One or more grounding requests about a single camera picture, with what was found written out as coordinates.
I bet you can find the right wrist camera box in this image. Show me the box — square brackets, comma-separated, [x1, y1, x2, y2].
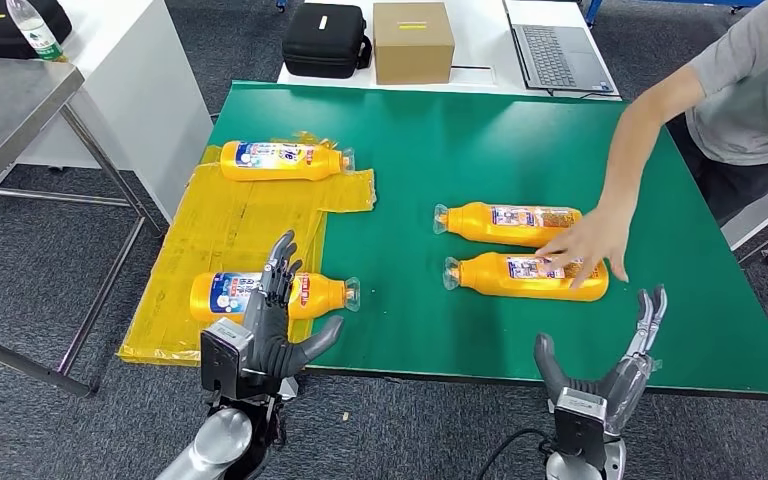
[552, 387, 609, 468]

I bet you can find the person's right hand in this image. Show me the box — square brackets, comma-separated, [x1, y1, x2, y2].
[534, 205, 638, 291]

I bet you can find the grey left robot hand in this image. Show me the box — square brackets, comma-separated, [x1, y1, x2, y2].
[241, 230, 346, 382]

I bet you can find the grey laptop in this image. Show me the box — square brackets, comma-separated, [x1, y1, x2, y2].
[501, 0, 618, 94]

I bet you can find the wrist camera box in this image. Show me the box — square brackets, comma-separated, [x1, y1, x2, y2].
[199, 317, 256, 399]
[552, 387, 609, 468]

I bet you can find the yellow taped cardboard sheet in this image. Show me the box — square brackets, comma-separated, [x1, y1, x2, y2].
[117, 131, 379, 367]

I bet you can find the steel table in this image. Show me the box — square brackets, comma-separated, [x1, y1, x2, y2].
[0, 54, 168, 401]

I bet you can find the black zip case with strap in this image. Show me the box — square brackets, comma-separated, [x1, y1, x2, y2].
[281, 2, 373, 79]

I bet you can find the white table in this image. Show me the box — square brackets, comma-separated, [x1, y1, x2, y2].
[16, 0, 215, 227]

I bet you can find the brown cardboard box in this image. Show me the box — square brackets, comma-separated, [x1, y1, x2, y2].
[372, 1, 456, 86]

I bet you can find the person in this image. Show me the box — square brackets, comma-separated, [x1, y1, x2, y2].
[534, 0, 768, 291]

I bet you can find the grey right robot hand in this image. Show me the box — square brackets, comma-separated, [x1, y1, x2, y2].
[532, 284, 669, 435]

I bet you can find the white desk with metal legs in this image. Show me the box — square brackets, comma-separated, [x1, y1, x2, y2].
[720, 168, 768, 336]

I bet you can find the orange detergent bottle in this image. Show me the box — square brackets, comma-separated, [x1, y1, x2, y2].
[219, 140, 357, 183]
[432, 201, 585, 250]
[189, 271, 363, 325]
[442, 251, 611, 304]

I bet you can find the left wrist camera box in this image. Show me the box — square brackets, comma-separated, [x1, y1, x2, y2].
[199, 317, 256, 399]

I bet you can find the clear plastic water bottle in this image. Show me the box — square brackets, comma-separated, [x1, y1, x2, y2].
[4, 0, 67, 63]

